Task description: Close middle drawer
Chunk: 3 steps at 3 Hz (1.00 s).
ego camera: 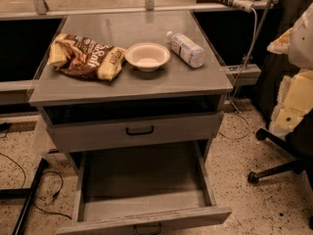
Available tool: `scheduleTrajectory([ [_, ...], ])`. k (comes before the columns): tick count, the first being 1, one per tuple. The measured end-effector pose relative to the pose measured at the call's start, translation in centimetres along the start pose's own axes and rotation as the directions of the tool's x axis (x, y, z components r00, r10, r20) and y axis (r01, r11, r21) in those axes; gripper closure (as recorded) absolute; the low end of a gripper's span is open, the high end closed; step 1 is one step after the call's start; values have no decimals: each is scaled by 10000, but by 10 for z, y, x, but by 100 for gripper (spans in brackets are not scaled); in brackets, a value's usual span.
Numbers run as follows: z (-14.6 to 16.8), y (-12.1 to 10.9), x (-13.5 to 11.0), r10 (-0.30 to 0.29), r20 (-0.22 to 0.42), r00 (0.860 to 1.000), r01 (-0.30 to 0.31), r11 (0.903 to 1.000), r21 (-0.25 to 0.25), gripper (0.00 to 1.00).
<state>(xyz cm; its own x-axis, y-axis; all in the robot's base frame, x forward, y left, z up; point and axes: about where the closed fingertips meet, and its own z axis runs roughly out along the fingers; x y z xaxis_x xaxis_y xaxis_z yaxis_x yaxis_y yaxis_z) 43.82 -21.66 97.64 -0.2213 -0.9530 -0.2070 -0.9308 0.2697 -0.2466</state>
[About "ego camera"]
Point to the black office chair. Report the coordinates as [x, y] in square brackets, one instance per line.
[297, 146]

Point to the black floor stand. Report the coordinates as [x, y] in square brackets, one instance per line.
[27, 194]

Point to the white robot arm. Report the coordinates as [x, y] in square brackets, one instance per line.
[295, 97]

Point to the clear plastic water bottle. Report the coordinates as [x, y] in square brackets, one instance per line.
[186, 49]

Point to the brown yellow snack bag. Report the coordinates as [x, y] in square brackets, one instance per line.
[84, 57]

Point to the white paper bowl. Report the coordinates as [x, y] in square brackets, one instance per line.
[147, 56]

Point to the grey drawer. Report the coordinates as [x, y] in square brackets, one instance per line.
[146, 190]
[98, 135]

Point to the metal bracket box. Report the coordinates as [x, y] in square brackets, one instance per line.
[240, 76]

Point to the grey top drawer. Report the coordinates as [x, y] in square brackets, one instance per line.
[98, 135]

